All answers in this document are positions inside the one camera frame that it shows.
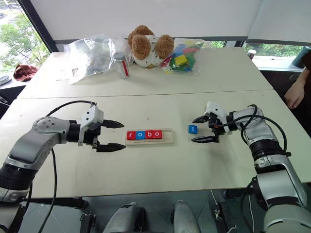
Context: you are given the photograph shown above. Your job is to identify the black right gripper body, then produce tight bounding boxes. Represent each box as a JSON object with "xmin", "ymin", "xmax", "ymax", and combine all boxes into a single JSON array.
[{"xmin": 207, "ymin": 113, "xmax": 228, "ymax": 144}]

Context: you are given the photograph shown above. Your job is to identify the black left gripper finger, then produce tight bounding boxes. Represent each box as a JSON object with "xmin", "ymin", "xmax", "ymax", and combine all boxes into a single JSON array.
[
  {"xmin": 96, "ymin": 143, "xmax": 126, "ymax": 153},
  {"xmin": 101, "ymin": 119, "xmax": 125, "ymax": 129}
]

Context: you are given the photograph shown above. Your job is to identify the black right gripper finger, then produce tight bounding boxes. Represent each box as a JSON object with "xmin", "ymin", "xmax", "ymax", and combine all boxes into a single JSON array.
[
  {"xmin": 191, "ymin": 135, "xmax": 216, "ymax": 144},
  {"xmin": 192, "ymin": 115, "xmax": 210, "ymax": 124}
]

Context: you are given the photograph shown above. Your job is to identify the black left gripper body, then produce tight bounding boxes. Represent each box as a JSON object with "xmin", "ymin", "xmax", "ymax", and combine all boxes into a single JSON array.
[{"xmin": 79, "ymin": 120, "xmax": 105, "ymax": 153}]

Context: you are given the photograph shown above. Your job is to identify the light wooden letter tray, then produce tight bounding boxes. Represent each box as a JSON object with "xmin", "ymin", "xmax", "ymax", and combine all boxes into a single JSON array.
[{"xmin": 125, "ymin": 128, "xmax": 174, "ymax": 146}]

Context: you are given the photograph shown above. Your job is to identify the clear bag of coloured blocks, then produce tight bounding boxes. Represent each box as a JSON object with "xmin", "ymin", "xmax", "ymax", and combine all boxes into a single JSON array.
[{"xmin": 160, "ymin": 38, "xmax": 212, "ymax": 75}]

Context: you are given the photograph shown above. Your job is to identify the person bare hand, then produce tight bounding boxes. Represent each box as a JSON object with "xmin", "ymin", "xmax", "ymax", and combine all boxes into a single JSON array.
[{"xmin": 283, "ymin": 82, "xmax": 307, "ymax": 109}]

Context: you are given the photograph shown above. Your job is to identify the clear jar with grey lid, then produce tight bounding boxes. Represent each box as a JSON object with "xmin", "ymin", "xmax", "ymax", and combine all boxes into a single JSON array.
[{"xmin": 113, "ymin": 52, "xmax": 130, "ymax": 80}]

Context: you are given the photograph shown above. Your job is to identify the large clear plastic bag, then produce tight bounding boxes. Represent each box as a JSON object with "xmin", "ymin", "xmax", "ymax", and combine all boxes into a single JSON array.
[{"xmin": 63, "ymin": 33, "xmax": 134, "ymax": 85}]

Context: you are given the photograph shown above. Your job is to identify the grey rounded cover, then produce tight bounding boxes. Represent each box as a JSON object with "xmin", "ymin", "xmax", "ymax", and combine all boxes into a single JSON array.
[{"xmin": 103, "ymin": 203, "xmax": 147, "ymax": 233}]

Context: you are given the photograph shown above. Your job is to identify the black bar under table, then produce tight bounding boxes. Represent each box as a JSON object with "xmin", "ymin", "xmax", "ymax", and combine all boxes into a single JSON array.
[{"xmin": 23, "ymin": 197, "xmax": 88, "ymax": 209}]

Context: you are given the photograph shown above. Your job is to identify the grey cylindrical pipe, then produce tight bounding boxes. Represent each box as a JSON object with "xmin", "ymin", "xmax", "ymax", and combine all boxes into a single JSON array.
[{"xmin": 173, "ymin": 200, "xmax": 202, "ymax": 233}]

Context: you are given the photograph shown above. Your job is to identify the brown and white teddy bear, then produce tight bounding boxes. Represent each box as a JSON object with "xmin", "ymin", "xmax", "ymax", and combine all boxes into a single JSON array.
[{"xmin": 128, "ymin": 25, "xmax": 175, "ymax": 69}]

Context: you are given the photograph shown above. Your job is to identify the maroon cloth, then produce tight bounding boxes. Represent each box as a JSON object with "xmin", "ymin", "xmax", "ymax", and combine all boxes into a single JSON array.
[{"xmin": 13, "ymin": 64, "xmax": 39, "ymax": 82}]

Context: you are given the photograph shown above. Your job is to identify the teal green container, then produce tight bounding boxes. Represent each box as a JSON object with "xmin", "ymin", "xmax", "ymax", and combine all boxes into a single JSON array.
[{"xmin": 292, "ymin": 47, "xmax": 311, "ymax": 68}]

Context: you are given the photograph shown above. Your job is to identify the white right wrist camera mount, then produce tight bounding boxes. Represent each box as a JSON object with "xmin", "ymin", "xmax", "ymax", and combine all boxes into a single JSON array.
[{"xmin": 204, "ymin": 101, "xmax": 228, "ymax": 122}]

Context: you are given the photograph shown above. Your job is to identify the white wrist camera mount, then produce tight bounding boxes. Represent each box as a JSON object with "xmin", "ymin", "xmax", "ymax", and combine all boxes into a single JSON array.
[
  {"xmin": 80, "ymin": 106, "xmax": 104, "ymax": 132},
  {"xmin": 204, "ymin": 101, "xmax": 228, "ymax": 122}
]

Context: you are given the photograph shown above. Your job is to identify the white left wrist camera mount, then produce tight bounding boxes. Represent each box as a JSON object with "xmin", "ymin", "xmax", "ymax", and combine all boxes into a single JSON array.
[{"xmin": 80, "ymin": 106, "xmax": 104, "ymax": 132}]

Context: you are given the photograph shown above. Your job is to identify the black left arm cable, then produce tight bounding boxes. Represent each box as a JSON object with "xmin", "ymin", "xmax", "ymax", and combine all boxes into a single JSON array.
[{"xmin": 29, "ymin": 100, "xmax": 98, "ymax": 233}]

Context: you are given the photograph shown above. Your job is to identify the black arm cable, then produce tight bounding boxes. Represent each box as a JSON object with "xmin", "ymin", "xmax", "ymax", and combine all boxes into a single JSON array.
[
  {"xmin": 217, "ymin": 104, "xmax": 292, "ymax": 158},
  {"xmin": 29, "ymin": 100, "xmax": 98, "ymax": 233}
]

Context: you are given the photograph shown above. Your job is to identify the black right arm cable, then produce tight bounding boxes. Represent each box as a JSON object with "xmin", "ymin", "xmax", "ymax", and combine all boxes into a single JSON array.
[{"xmin": 217, "ymin": 104, "xmax": 292, "ymax": 158}]

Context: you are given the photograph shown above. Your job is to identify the black window post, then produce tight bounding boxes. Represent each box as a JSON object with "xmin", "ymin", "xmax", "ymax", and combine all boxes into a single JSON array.
[{"xmin": 17, "ymin": 0, "xmax": 57, "ymax": 53}]

